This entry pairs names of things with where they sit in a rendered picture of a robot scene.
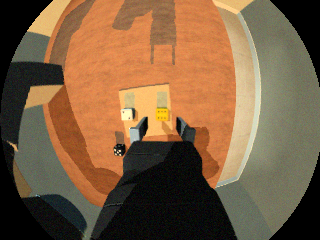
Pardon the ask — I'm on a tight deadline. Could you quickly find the tan square mat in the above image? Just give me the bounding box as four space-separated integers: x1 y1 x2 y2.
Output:
119 85 173 138

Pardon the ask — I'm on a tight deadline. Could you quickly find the white die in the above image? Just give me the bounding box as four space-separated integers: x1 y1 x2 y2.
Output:
121 108 135 121

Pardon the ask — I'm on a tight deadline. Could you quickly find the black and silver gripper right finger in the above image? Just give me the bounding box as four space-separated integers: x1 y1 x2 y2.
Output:
176 117 196 145

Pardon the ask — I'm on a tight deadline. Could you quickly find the yellow die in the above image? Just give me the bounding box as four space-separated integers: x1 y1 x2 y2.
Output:
156 107 168 121

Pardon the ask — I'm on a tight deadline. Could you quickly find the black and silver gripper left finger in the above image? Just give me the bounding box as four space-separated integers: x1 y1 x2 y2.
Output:
129 116 148 144

